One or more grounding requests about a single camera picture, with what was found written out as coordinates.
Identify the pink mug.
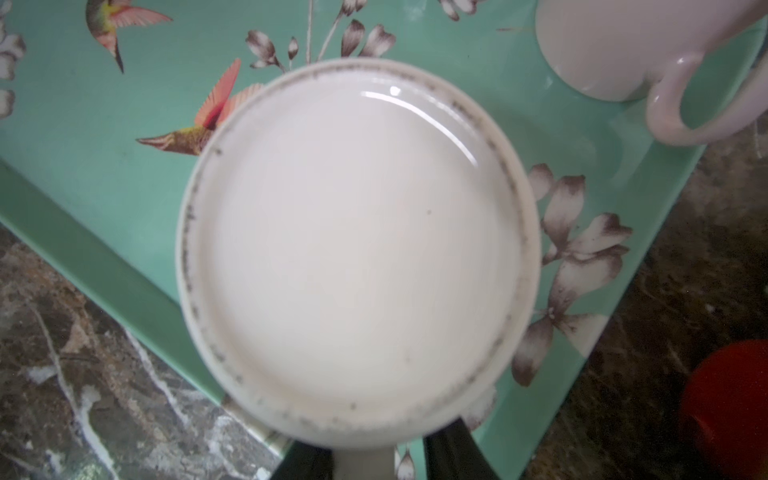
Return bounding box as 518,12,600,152
535,1,767,146

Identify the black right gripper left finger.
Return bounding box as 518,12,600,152
270,442,333,480

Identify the white mug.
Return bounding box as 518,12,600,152
176,58,541,479

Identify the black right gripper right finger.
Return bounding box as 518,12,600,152
423,418,500,480

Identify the red mug black handle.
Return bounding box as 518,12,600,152
679,340,767,479

